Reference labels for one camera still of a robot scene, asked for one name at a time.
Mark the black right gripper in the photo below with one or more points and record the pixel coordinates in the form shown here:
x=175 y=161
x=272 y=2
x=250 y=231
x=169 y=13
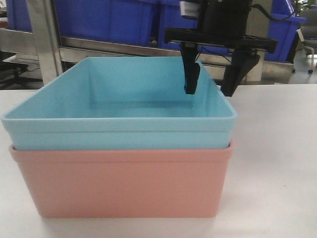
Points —
x=242 y=62

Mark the pink plastic box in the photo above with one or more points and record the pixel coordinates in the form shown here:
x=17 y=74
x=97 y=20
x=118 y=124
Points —
x=163 y=183

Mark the light blue plastic box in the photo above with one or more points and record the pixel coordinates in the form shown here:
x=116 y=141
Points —
x=122 y=103

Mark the steel shelf rack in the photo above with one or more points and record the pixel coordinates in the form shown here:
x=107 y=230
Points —
x=45 y=48

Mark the blue bin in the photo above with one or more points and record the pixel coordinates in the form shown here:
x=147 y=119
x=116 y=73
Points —
x=178 y=27
x=117 y=21
x=283 y=30

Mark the blue bin far right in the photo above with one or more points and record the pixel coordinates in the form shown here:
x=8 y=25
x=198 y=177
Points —
x=283 y=30

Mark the blue bin left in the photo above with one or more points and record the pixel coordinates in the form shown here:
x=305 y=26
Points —
x=117 y=21

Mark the grey chair background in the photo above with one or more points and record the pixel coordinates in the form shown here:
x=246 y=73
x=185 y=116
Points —
x=308 y=38

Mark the black office chair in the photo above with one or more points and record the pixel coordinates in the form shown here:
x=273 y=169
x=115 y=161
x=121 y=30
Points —
x=10 y=74

